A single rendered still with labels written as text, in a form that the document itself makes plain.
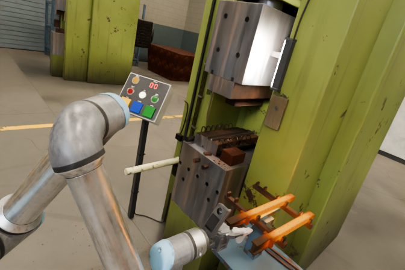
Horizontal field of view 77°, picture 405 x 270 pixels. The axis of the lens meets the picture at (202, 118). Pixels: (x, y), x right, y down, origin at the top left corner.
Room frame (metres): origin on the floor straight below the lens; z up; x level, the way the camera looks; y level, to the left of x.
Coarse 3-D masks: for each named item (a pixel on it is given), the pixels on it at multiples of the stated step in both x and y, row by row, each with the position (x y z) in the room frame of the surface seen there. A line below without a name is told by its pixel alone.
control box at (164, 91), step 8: (128, 80) 1.77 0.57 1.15; (144, 80) 1.75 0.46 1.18; (152, 80) 1.74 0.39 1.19; (128, 88) 1.73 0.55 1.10; (136, 88) 1.72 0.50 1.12; (144, 88) 1.71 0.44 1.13; (152, 88) 1.70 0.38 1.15; (160, 88) 1.70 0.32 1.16; (168, 88) 1.69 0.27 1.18; (120, 96) 1.71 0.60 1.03; (128, 96) 1.70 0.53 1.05; (136, 96) 1.69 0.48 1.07; (152, 96) 1.67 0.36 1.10; (160, 96) 1.66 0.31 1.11; (168, 96) 1.68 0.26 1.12; (144, 104) 1.65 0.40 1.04; (152, 104) 1.64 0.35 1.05; (160, 104) 1.63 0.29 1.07; (160, 112) 1.62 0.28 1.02; (152, 120) 1.57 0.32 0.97; (160, 120) 1.64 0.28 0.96
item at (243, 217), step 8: (280, 200) 1.01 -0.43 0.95; (288, 200) 1.03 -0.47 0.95; (256, 208) 0.91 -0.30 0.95; (264, 208) 0.92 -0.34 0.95; (272, 208) 0.95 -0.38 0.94; (232, 216) 0.82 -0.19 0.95; (240, 216) 0.83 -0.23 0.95; (248, 216) 0.84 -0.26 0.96; (232, 224) 0.78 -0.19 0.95; (240, 224) 0.82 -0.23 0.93
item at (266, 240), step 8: (304, 216) 0.93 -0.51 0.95; (312, 216) 0.95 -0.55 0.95; (288, 224) 0.85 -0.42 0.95; (296, 224) 0.86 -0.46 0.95; (264, 232) 0.77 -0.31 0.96; (272, 232) 0.79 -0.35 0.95; (280, 232) 0.80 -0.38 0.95; (288, 232) 0.82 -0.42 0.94; (256, 240) 0.71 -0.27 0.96; (264, 240) 0.72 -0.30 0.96; (272, 240) 0.74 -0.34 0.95; (256, 248) 0.70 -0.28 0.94; (264, 248) 0.73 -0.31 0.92
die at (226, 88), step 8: (208, 80) 1.50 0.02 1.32; (216, 80) 1.46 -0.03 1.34; (224, 80) 1.42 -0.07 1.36; (208, 88) 1.49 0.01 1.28; (216, 88) 1.45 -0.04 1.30; (224, 88) 1.41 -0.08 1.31; (232, 88) 1.37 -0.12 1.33; (240, 88) 1.42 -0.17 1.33; (248, 88) 1.47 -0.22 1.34; (256, 88) 1.52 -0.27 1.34; (264, 88) 1.58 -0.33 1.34; (224, 96) 1.40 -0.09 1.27; (232, 96) 1.38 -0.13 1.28; (240, 96) 1.43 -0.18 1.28; (248, 96) 1.49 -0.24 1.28; (256, 96) 1.54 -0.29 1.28; (264, 96) 1.61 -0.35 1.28
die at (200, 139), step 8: (224, 128) 1.70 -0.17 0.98; (232, 128) 1.74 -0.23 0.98; (240, 128) 1.76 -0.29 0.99; (200, 136) 1.47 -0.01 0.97; (208, 136) 1.44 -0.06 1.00; (232, 136) 1.53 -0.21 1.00; (248, 136) 1.62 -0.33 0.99; (256, 136) 1.66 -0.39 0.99; (200, 144) 1.46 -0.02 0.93; (208, 144) 1.42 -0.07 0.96; (216, 144) 1.38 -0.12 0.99; (224, 144) 1.41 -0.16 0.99; (216, 152) 1.37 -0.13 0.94
